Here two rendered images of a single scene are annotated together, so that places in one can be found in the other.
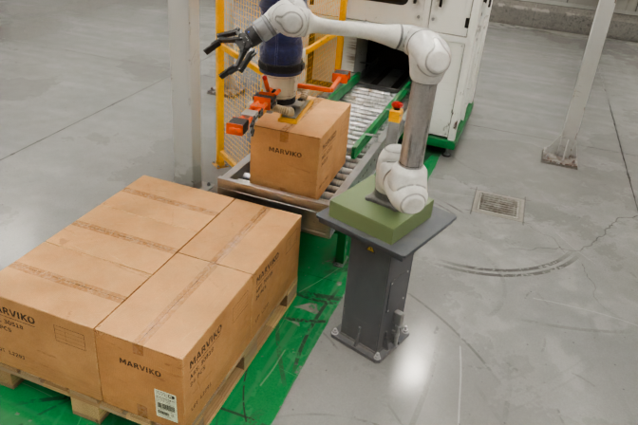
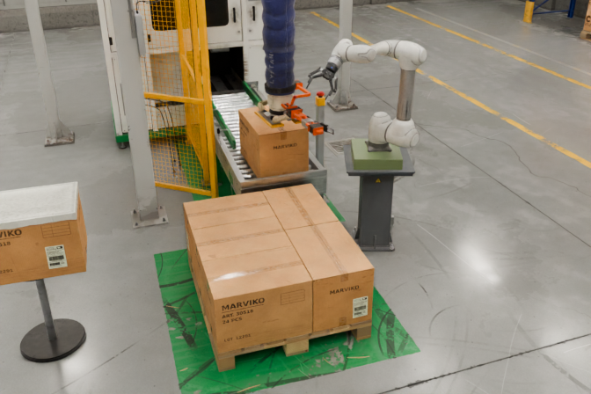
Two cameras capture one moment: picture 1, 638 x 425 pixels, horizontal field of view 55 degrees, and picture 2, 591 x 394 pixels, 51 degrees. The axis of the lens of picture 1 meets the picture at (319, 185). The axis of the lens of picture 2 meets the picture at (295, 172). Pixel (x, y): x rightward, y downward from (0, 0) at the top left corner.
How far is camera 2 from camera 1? 2.77 m
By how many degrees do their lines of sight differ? 32
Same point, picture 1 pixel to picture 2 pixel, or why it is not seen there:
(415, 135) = (409, 100)
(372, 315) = (383, 222)
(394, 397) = (419, 260)
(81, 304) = (285, 274)
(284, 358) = not seen: hidden behind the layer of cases
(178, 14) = (131, 76)
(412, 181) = (411, 127)
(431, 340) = (402, 228)
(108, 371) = (320, 305)
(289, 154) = (288, 146)
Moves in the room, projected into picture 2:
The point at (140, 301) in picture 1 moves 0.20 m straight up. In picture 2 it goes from (310, 258) to (310, 230)
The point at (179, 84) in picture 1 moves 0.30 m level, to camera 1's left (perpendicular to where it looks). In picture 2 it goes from (137, 132) to (101, 141)
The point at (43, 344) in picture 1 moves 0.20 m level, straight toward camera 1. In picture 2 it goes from (268, 315) to (299, 324)
